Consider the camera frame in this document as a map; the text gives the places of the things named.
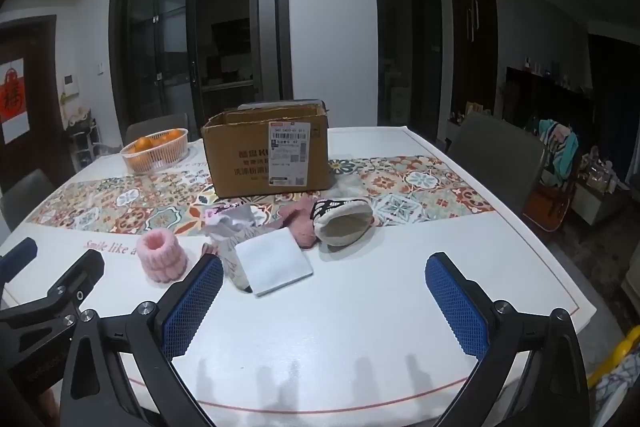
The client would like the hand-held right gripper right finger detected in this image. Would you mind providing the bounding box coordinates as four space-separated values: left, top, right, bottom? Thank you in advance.
425 252 588 427

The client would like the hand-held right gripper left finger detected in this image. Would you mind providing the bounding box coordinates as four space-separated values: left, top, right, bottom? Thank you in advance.
60 253 225 427

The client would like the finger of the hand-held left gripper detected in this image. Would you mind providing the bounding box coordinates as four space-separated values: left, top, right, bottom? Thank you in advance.
0 249 106 338
0 238 39 282

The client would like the white printed sock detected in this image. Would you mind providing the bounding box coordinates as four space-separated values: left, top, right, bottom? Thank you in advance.
200 234 256 294

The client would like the pink fluffy wristband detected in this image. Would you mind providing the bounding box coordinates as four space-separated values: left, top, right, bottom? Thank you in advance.
136 231 190 282

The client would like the pink fluffy cloth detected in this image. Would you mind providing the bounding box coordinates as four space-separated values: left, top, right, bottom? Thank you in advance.
274 199 321 250

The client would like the cardboard box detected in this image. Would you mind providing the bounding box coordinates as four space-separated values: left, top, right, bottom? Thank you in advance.
201 101 332 198

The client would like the grey dining chair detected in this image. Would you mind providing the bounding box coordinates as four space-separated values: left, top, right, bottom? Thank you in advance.
447 112 547 218
125 113 190 148
0 169 56 233

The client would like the patterned table runner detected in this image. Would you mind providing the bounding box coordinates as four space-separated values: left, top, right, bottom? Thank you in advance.
25 155 496 235

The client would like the white folded cloth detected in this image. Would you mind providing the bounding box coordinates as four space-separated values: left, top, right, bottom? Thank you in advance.
234 227 314 297

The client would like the crumpled white patterned sock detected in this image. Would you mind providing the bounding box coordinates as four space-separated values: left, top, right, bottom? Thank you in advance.
202 202 273 240

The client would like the white printed table cover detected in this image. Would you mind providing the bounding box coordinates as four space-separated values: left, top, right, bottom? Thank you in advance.
0 127 598 418

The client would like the small cluttered shelf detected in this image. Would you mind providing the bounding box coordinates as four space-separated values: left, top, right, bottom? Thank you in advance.
62 109 101 168

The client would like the orange child chair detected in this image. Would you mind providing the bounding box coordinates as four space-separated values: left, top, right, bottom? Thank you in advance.
525 182 571 233

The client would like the white black-striped slipper sock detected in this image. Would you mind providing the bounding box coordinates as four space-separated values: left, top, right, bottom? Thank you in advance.
310 198 375 254

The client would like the brown entrance door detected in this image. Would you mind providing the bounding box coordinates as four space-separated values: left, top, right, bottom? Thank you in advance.
0 14 76 192

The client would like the pile of oranges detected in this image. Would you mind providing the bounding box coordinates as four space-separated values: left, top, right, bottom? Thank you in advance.
125 130 185 172

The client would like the red door poster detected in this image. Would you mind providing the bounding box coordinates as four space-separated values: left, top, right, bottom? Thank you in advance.
0 58 26 124

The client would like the yellow plastic object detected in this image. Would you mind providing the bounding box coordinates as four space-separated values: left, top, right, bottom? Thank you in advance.
587 339 640 390

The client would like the white low cabinet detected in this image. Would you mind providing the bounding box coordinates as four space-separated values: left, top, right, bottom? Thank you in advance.
446 119 471 152

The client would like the colourful clothes pile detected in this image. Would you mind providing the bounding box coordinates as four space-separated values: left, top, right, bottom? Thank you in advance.
537 119 581 188

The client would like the dark sideboard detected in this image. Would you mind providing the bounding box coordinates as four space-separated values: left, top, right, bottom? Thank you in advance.
505 67 596 132

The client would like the dark room door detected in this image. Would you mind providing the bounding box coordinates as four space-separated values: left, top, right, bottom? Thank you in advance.
412 0 443 140

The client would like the dark sliding glass door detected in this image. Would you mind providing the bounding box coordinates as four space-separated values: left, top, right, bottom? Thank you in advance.
111 0 293 148

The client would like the dark wooden cabinet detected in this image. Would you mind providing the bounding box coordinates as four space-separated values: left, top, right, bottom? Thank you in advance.
449 0 497 118

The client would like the white wire basket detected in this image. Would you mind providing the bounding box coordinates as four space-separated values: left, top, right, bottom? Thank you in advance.
120 128 190 174

